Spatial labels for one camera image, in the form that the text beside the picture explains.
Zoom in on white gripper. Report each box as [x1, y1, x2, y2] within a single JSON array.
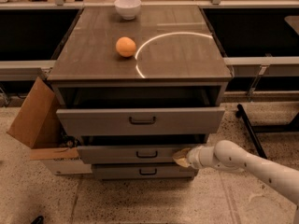
[[172, 146, 210, 169]]

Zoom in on grey drawer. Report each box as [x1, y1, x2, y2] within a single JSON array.
[[56, 107, 224, 136], [92, 163, 198, 180], [78, 145, 193, 164]]

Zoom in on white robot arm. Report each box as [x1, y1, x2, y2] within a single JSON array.
[[173, 140, 299, 224]]

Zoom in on grey bottom drawer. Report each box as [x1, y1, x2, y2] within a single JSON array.
[[92, 163, 198, 180]]

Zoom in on grey drawer cabinet wood top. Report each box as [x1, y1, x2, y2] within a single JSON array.
[[47, 5, 234, 182]]

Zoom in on grey top drawer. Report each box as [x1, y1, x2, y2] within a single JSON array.
[[56, 107, 224, 136]]

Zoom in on black wheeled stand base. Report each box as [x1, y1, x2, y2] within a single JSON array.
[[235, 104, 299, 159]]

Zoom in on orange fruit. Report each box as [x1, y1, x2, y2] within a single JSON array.
[[116, 36, 136, 58]]

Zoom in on white ceramic bowl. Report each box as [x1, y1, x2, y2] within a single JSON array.
[[114, 0, 141, 20]]

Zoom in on open cardboard box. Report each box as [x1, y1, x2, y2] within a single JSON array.
[[7, 77, 92, 175]]

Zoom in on small black object on floor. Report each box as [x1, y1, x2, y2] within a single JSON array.
[[31, 216, 44, 224]]

